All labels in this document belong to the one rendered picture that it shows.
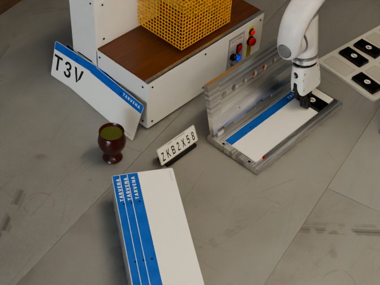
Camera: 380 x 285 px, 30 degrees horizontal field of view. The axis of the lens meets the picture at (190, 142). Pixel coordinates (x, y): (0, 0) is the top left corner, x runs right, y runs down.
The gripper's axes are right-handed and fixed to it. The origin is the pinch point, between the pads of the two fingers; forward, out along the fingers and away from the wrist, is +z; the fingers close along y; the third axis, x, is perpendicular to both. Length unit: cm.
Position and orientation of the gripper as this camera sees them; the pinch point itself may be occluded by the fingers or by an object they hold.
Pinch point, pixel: (305, 102)
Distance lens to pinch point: 234.1
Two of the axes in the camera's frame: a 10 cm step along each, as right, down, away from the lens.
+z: 1.1, 8.0, 5.9
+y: 6.9, -4.9, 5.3
